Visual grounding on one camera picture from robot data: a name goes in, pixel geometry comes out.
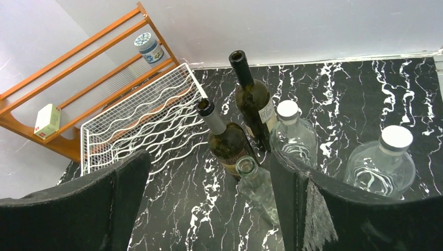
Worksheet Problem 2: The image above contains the large clear bottle white cap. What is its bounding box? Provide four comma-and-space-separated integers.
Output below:
343, 125, 416, 199

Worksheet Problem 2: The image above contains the dark green tall wine bottle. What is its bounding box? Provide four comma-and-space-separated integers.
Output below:
228, 50, 277, 151

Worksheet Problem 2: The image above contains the white green small box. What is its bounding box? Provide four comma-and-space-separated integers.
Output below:
34, 104, 61, 140

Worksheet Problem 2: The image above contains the white wire wine rack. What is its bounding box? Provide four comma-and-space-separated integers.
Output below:
80, 63, 207, 176

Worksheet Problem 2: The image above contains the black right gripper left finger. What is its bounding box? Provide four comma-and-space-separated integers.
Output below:
1, 150, 151, 250

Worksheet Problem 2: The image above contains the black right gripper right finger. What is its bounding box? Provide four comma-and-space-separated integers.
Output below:
270, 152, 442, 250

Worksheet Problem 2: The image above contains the blue white round jar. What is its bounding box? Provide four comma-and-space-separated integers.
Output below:
134, 32, 165, 64

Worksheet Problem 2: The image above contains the green wine bottle grey foil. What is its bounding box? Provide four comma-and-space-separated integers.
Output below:
195, 98, 256, 181

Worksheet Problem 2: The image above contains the round clear bottle white cap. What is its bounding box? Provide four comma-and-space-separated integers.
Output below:
270, 100, 318, 169

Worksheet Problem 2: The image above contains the small clear glass bottle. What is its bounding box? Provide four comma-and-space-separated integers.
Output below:
236, 155, 280, 225

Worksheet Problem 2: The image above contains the orange wooden shelf rack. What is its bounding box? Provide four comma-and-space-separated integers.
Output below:
0, 2, 181, 164

